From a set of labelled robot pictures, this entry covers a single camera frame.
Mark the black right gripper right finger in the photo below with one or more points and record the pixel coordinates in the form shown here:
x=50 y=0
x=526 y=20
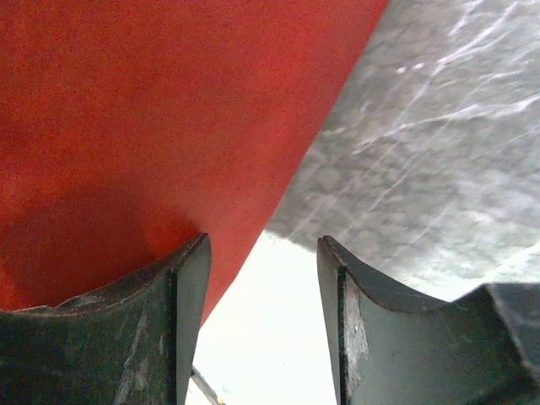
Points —
x=391 y=344

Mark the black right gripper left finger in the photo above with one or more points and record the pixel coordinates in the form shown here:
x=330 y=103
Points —
x=130 y=342

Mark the red paper bag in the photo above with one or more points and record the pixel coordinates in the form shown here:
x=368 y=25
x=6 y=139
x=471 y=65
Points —
x=128 y=127

